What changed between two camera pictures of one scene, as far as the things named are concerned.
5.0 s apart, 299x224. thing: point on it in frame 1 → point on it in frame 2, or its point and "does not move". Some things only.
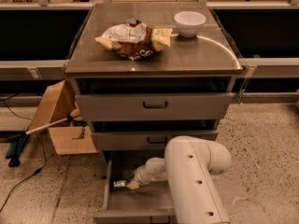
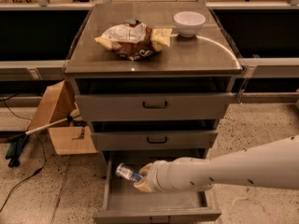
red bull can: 119,183 → 124,172
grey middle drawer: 144,140 does not move
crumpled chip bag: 135,39 does not move
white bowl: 189,22 does not move
